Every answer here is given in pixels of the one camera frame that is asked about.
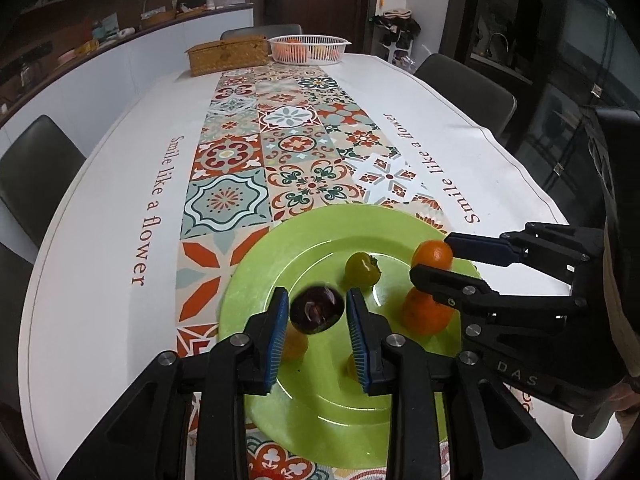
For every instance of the dark purple plum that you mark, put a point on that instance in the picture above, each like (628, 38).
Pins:
(316, 310)

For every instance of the grey dining chair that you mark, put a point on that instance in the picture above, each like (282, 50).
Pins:
(470, 87)
(12, 320)
(262, 31)
(35, 170)

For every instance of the green persimmon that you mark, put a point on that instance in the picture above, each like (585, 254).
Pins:
(362, 270)

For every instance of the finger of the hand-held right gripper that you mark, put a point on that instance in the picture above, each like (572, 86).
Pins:
(480, 249)
(450, 291)

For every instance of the black bag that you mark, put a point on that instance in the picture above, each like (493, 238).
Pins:
(192, 2)

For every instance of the person's right hand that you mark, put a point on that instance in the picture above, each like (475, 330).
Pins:
(629, 394)

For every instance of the floral patterned white tablecloth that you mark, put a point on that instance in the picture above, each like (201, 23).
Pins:
(125, 185)

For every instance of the white base cabinet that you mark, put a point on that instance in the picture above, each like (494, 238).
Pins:
(125, 70)

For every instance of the white plastic basket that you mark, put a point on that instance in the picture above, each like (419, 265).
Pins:
(310, 52)

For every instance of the large orange mandarin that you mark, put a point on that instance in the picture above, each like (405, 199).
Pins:
(425, 317)

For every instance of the green plate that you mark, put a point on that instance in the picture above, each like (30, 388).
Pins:
(320, 260)

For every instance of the woven wicker box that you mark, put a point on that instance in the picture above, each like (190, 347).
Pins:
(227, 55)

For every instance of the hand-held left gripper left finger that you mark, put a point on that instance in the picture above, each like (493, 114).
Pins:
(277, 342)

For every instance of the pile of bags and clothes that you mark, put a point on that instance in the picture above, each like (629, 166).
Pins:
(395, 30)

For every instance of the dark brown door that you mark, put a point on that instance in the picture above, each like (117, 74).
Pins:
(350, 5)

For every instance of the glass sliding door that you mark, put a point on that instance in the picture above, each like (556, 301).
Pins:
(550, 60)

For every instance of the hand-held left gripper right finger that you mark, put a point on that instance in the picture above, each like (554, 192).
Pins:
(358, 342)

